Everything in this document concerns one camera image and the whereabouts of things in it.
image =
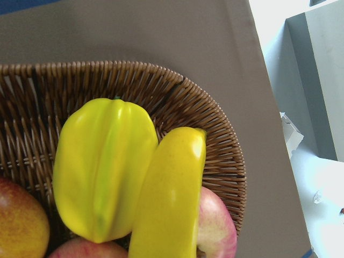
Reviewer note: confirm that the yellow banana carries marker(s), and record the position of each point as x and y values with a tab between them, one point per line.
166	223

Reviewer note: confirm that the brown wicker basket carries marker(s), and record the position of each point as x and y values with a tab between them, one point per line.
36	100

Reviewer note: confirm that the yellow starfruit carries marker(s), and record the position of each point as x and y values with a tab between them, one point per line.
103	153

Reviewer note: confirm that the pink apple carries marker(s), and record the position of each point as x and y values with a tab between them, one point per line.
217	235
80	247

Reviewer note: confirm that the red mango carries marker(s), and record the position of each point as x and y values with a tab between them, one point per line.
25	227

